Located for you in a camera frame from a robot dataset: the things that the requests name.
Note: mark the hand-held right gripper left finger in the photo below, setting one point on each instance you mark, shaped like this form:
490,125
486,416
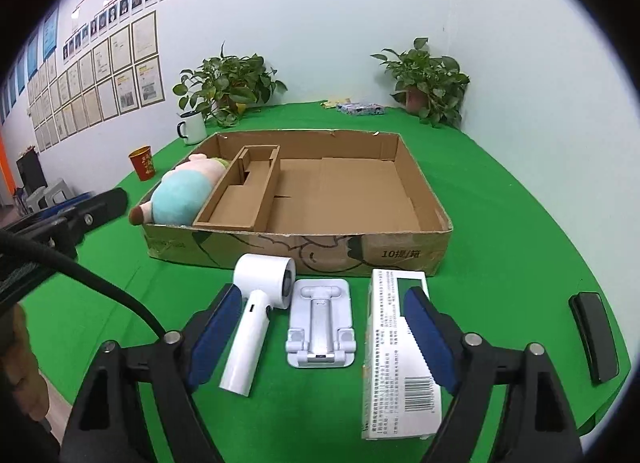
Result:
215,338

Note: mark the pig plush toy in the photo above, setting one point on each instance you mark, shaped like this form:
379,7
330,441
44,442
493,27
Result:
180,193

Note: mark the white hair dryer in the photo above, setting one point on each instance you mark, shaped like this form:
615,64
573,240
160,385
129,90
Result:
250,333

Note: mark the white enamel mug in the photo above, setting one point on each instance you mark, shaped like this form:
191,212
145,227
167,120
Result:
195,128

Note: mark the green plant in brown pot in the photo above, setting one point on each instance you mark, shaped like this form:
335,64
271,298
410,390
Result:
425,78

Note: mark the white medicine box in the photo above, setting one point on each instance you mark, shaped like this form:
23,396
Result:
390,393

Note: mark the person's left hand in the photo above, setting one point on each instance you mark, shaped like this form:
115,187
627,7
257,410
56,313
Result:
17,343

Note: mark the row of blue wall posters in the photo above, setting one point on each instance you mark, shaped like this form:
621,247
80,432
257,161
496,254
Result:
50,33

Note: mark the white folding phone stand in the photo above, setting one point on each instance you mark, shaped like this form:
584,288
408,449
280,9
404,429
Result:
322,328

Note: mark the black oblong case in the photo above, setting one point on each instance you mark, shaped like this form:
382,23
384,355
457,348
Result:
595,338

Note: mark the grey plastic stools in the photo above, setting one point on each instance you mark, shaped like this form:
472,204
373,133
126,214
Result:
50,195

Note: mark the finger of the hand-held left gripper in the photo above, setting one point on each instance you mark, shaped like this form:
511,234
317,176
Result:
107,205

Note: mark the red paper cup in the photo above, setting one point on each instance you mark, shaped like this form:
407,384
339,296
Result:
142,165

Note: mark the patterned tissue pack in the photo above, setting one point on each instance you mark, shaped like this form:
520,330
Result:
361,108

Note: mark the wall of framed certificates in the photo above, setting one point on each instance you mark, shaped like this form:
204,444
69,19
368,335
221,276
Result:
125,78

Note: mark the cardboard insert divider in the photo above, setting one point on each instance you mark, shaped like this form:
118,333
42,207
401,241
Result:
235,203

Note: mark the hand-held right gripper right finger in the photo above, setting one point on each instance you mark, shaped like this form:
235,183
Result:
425,333

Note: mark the yellow cloth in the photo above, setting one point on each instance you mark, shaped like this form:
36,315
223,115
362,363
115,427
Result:
330,104

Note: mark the brown cardboard box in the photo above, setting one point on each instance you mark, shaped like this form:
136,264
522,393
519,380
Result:
350,193

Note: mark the bushy potted green plant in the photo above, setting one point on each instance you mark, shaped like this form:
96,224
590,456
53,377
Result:
230,78

